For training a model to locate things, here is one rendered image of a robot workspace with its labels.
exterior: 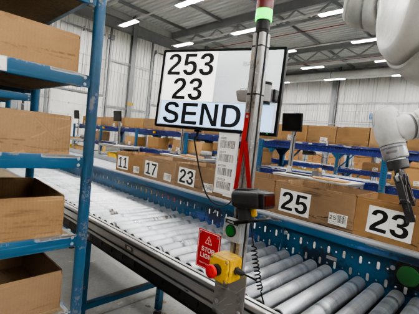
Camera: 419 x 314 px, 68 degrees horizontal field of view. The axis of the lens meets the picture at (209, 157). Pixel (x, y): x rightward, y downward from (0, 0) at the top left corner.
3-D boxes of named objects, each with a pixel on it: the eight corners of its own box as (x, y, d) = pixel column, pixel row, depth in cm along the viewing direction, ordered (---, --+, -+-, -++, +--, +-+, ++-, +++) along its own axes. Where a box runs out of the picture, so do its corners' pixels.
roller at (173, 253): (159, 261, 127) (160, 250, 127) (239, 241, 164) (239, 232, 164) (166, 266, 123) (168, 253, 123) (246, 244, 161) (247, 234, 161)
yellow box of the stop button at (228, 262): (204, 278, 93) (206, 254, 93) (222, 271, 99) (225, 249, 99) (242, 298, 83) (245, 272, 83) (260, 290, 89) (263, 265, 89)
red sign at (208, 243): (195, 264, 106) (199, 227, 106) (196, 263, 107) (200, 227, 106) (231, 282, 95) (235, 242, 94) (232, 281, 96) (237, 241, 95)
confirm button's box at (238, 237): (220, 238, 96) (222, 217, 96) (227, 237, 98) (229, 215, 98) (237, 245, 91) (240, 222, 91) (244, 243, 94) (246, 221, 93)
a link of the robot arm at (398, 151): (376, 147, 120) (380, 162, 119) (403, 141, 114) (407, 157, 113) (383, 149, 127) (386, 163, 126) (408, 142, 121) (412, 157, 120)
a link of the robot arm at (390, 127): (384, 144, 116) (421, 138, 115) (373, 105, 119) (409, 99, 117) (373, 150, 126) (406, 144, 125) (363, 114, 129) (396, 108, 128)
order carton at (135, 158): (115, 170, 264) (116, 150, 263) (143, 170, 286) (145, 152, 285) (141, 177, 237) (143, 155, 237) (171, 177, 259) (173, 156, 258)
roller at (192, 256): (172, 254, 121) (179, 263, 118) (252, 234, 159) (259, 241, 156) (168, 263, 123) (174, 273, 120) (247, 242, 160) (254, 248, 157)
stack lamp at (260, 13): (251, 19, 94) (254, -1, 94) (261, 25, 98) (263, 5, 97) (265, 16, 90) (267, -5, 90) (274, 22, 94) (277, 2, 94)
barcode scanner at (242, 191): (263, 230, 82) (263, 190, 82) (229, 224, 90) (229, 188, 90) (277, 227, 86) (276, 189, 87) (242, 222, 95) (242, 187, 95)
